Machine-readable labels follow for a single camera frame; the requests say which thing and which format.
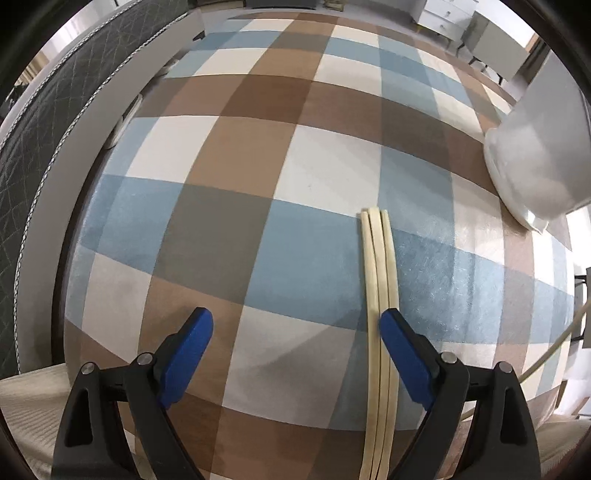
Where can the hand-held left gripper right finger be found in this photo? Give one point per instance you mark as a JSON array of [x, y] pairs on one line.
[[408, 355]]

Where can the cream chopstick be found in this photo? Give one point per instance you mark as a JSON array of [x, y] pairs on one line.
[[381, 277]]

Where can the white vanity desk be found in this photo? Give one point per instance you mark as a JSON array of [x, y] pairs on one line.
[[445, 16]]

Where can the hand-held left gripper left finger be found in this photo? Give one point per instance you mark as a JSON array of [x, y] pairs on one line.
[[184, 355]]

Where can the cream ribbed cushion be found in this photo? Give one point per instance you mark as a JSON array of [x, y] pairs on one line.
[[32, 401]]

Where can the grey stool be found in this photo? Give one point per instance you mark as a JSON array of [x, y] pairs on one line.
[[498, 41]]

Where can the grey bed mattress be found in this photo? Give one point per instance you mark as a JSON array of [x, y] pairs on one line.
[[83, 115]]

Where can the grey quilted mattress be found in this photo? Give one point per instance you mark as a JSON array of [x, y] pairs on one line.
[[46, 120]]

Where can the white round container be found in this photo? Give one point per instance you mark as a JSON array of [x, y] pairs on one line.
[[531, 161]]

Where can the checkered blue brown tablecloth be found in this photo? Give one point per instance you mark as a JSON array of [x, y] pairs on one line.
[[277, 230]]

